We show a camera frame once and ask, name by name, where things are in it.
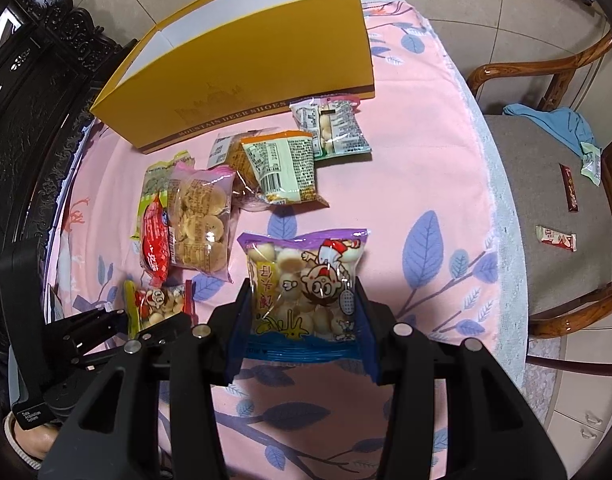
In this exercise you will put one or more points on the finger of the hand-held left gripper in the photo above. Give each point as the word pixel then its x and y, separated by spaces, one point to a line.
pixel 158 335
pixel 93 322

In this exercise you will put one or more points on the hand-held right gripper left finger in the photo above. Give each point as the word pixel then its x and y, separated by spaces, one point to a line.
pixel 241 330

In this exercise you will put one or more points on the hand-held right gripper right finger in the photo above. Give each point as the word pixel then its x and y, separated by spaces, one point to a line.
pixel 363 330

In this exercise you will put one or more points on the small red yellow biscuit packet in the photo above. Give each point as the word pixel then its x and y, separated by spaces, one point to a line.
pixel 158 305

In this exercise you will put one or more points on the purple biscuit ball packet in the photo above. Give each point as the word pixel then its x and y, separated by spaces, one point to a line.
pixel 303 290

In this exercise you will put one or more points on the clear cake packet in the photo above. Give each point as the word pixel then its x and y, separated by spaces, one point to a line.
pixel 231 157

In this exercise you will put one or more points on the yellow cardboard box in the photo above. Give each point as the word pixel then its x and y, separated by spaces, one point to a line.
pixel 246 75

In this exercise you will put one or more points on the person's left forearm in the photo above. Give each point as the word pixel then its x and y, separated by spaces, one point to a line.
pixel 28 442

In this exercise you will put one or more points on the red snack packet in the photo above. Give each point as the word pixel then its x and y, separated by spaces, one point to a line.
pixel 156 240

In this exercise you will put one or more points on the pink round cracker packet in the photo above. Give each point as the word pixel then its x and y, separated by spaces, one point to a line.
pixel 201 220

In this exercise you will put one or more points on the pink floral tablecloth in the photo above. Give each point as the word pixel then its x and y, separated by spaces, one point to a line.
pixel 425 210

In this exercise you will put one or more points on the green yellow snack packet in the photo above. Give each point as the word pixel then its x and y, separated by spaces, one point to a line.
pixel 156 175

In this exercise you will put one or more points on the orange green snack packet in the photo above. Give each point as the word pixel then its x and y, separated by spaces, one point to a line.
pixel 283 170

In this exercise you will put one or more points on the dark carved wooden furniture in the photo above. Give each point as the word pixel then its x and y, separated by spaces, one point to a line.
pixel 36 110

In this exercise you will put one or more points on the green white snack packet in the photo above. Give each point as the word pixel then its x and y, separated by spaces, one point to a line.
pixel 331 125

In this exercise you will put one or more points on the white red candy packet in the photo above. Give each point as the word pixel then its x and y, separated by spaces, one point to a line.
pixel 555 237

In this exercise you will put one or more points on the wooden armchair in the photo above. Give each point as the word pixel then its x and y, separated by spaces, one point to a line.
pixel 545 200

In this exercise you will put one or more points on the white cabinet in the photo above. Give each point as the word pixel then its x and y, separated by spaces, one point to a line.
pixel 580 400

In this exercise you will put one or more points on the dark red candy bar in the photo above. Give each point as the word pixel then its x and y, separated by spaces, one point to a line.
pixel 571 187

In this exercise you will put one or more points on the small green candy packet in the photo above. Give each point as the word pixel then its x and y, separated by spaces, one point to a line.
pixel 591 165

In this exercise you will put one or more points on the blue cloth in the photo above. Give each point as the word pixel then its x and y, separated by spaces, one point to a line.
pixel 555 122

